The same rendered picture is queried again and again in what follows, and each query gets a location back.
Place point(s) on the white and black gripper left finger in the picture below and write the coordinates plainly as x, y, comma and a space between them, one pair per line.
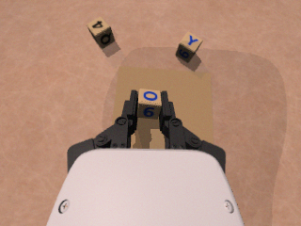
118, 135

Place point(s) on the tan flat square mat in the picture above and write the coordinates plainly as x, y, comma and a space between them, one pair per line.
190, 92

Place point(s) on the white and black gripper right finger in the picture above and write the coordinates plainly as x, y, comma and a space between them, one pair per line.
177, 136

